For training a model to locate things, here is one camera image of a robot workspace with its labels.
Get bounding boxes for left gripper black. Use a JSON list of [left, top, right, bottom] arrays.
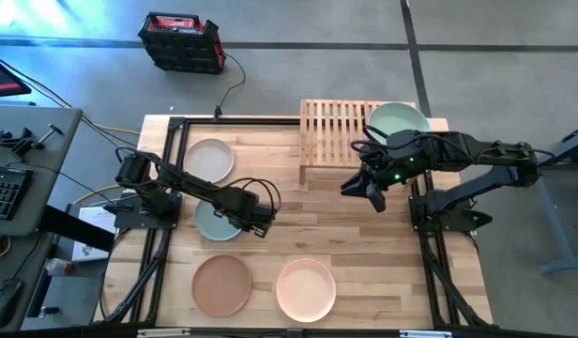
[[222, 187, 277, 239]]

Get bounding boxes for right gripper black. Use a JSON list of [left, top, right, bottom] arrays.
[[340, 146, 418, 214]]

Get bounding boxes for teal plate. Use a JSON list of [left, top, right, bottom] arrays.
[[193, 199, 246, 242]]

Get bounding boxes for pale grey plate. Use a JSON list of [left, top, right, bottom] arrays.
[[183, 138, 236, 184]]

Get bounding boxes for green plate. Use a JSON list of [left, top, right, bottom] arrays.
[[367, 101, 431, 146]]

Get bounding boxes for brown plate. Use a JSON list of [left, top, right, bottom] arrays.
[[191, 254, 253, 318]]

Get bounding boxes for cream peach plate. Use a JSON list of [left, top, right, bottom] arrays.
[[275, 258, 338, 324]]

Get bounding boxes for slatted wooden shelf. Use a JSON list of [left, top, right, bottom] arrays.
[[297, 99, 429, 185]]

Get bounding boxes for white cardboard box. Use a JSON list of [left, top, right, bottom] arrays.
[[71, 206, 117, 263]]

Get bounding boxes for black flat bar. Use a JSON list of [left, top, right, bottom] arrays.
[[38, 205, 116, 254]]

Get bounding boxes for red and black toolbox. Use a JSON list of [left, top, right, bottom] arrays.
[[137, 11, 227, 75]]

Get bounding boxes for clear plastic bottle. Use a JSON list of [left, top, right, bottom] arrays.
[[44, 257, 77, 277]]

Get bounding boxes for grey side desk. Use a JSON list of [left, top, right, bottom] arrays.
[[0, 103, 84, 332]]

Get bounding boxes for black desk clamp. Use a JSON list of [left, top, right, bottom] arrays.
[[0, 123, 65, 159]]

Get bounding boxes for black keyboard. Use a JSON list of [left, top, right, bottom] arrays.
[[0, 164, 35, 221]]

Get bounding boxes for black computer mouse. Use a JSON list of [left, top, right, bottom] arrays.
[[0, 278, 23, 325]]

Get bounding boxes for dark angled screen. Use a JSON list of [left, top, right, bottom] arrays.
[[0, 54, 33, 100]]

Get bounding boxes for black aluminium table frame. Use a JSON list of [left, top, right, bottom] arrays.
[[100, 115, 494, 330]]

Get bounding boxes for black power cable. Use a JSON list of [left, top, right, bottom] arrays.
[[213, 52, 247, 121]]

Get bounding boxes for white metal bracket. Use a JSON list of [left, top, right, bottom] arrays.
[[137, 328, 191, 338], [400, 330, 453, 338]]

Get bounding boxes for grey metal table frame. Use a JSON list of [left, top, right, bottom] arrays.
[[516, 122, 578, 276]]

